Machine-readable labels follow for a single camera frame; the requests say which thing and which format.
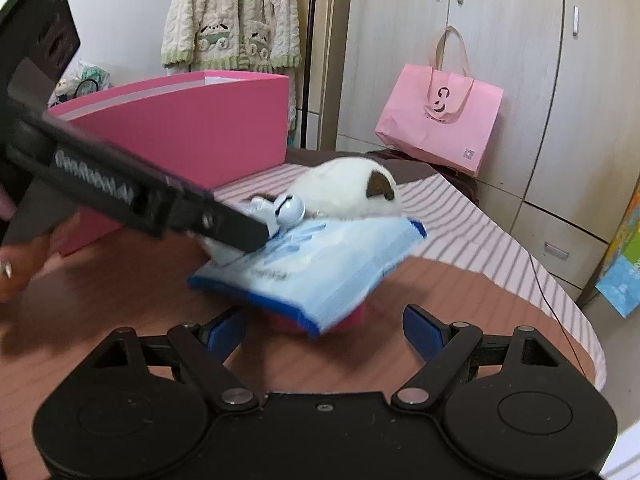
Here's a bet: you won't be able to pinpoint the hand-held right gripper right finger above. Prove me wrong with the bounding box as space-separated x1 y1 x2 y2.
392 304 556 408

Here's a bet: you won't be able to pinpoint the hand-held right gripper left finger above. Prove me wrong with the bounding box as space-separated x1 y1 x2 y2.
92 307 263 413

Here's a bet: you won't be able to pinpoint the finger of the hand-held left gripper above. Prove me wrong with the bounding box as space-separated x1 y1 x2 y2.
162 179 272 254

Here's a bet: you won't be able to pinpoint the blue white tissue packet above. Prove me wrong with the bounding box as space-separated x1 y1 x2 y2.
187 217 429 338

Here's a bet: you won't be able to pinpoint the pink shoe box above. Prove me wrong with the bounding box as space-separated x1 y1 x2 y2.
46 71 291 257

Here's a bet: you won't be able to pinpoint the white brown plush toy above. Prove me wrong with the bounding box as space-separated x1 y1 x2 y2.
289 156 404 222

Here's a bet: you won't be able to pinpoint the person's left hand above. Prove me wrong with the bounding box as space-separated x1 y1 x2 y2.
0 210 82 304

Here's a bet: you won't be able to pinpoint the printed plastic bag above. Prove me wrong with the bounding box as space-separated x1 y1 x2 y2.
54 59 112 107

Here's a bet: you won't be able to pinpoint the silver jingle bell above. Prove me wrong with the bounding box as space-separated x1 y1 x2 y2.
272 193 304 226

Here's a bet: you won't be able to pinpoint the white pajama pants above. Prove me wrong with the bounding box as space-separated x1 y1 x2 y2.
286 67 302 147

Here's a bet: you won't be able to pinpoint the beige wooden panel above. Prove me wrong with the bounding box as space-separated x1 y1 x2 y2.
295 0 354 151

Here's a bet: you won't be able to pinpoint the colorful gift bag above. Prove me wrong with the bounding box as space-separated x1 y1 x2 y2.
594 205 640 319

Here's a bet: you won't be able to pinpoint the cream fleece pajama top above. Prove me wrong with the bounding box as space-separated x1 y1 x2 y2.
160 0 304 73

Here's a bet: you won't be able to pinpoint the pink tote bag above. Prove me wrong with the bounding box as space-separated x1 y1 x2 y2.
375 25 505 177

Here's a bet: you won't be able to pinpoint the beige wardrobe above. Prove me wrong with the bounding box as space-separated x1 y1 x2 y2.
335 0 640 303

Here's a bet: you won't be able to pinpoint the thin black cable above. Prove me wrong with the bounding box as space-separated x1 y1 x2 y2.
524 247 587 377

